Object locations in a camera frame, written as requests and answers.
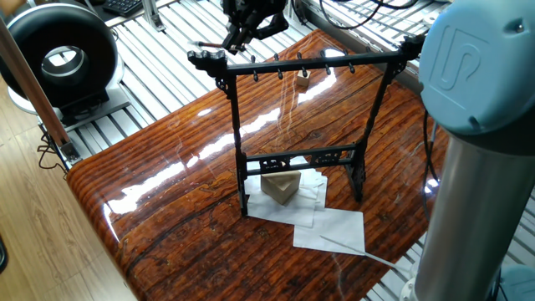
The black metal pen rack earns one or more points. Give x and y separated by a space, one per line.
297 157

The black round duct fan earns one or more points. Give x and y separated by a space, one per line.
25 42

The large wooden block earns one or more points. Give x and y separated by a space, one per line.
281 186

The brown wooden pole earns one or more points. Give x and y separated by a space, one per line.
33 84

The thin calligraphy brush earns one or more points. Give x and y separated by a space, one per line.
209 45

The small wooden cube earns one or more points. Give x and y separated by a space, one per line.
303 81

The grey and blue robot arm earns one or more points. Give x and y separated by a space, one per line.
481 109

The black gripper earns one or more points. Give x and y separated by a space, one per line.
256 8

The white paper sheet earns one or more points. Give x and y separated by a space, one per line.
255 201
334 232
316 188

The black keyboard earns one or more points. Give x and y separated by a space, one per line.
125 7

